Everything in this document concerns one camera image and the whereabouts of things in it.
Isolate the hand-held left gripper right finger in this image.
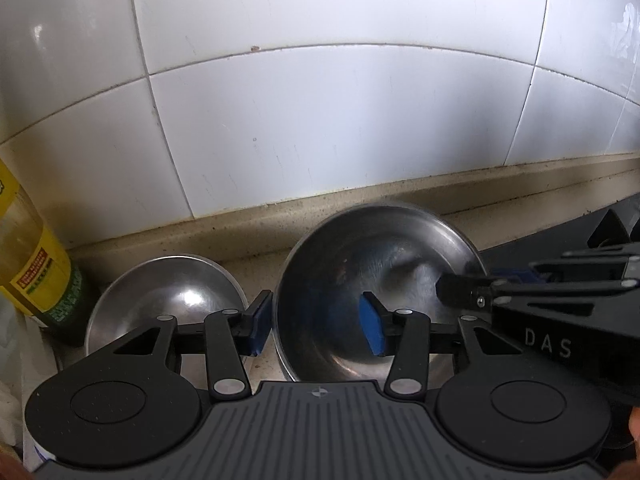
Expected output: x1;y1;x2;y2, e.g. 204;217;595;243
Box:
359;290;508;402

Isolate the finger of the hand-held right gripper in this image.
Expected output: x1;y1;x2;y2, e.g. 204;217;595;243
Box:
492;242;640;286
435;272;633;318

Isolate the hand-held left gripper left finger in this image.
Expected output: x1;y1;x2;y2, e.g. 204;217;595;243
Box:
97;290;275;402

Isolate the stainless steel bowl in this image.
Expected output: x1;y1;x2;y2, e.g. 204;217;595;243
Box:
272;201;490;385
84;254;249;361

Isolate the black burner grate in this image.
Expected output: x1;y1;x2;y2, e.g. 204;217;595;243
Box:
587;208;640;251

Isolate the green yellow label sauce bottle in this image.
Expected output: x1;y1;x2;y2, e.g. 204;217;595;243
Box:
0;157;91;348

